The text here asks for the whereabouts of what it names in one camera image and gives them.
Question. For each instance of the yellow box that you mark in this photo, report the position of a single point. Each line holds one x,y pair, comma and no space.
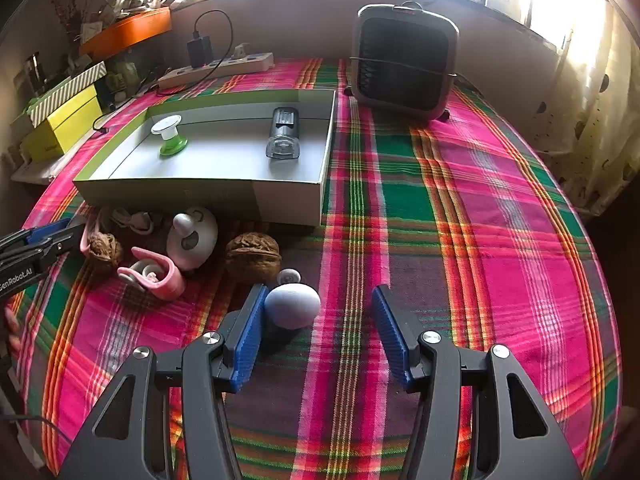
60,127

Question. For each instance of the grey portable heater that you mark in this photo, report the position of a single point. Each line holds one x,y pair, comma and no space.
405,55

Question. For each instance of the white green-edged tray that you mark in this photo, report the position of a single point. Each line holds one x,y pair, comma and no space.
225,160

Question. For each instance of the black device with clear cap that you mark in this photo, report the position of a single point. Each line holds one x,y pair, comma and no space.
283,132

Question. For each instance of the small walnut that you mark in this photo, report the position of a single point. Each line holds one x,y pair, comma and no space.
105,251

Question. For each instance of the cream dotted curtain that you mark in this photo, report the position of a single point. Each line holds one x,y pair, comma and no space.
585,125

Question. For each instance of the beige power strip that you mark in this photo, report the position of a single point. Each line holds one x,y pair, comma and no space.
220,67

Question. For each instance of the pink green plaid tablecloth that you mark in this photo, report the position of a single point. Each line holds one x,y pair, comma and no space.
450,260

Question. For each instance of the white board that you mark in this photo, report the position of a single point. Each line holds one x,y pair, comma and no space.
30,170

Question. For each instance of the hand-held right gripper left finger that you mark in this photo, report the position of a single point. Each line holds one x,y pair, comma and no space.
246,345

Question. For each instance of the pale egg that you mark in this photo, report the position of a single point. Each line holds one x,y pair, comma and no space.
292,306

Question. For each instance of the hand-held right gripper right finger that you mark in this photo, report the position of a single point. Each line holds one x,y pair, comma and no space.
392,345

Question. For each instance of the small white jar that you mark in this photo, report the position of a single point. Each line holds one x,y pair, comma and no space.
288,276

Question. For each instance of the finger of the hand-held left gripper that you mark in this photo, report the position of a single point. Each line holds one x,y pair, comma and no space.
60,245
47,230

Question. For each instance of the white round gadget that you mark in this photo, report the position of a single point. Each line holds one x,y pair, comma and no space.
192,240

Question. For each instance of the glass tank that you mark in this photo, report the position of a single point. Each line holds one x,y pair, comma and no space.
132,72

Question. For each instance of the person's left hand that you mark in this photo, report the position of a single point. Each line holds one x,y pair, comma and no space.
11,332

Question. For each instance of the striped box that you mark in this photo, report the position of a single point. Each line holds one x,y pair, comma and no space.
65,91

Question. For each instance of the white plug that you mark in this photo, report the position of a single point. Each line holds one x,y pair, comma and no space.
241,51

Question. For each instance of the large walnut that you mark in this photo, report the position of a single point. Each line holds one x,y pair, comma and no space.
252,259

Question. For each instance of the green white knob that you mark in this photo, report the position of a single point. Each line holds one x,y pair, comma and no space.
170,135

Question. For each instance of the orange tray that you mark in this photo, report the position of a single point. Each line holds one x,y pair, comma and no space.
130,30

